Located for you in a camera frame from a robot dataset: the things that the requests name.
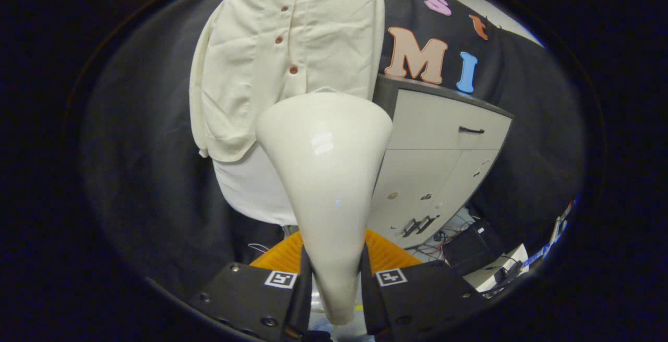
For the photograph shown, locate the tangle of thin cables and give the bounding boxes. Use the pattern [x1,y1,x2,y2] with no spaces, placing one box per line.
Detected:
[406,211,470,262]

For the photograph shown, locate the white box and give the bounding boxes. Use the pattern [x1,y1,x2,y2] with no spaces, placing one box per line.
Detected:
[464,244,529,293]

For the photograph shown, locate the black backdrop cloth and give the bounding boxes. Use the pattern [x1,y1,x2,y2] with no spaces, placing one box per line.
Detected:
[81,0,585,301]

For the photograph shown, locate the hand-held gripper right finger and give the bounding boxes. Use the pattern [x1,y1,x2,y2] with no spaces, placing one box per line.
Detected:
[359,229,488,336]

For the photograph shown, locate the cream button-up shirt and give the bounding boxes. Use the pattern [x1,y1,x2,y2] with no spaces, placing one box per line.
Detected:
[189,0,386,164]

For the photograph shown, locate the white garment steamer head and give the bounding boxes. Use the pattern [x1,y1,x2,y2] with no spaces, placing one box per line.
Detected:
[255,92,393,326]

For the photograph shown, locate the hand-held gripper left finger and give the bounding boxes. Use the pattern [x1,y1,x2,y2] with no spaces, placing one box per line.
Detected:
[190,230,313,341]

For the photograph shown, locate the grey and beige cabinet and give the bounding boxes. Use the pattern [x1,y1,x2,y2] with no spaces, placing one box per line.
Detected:
[367,75,515,250]

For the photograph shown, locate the black box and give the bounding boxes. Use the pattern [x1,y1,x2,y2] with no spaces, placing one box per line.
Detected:
[443,226,494,267]

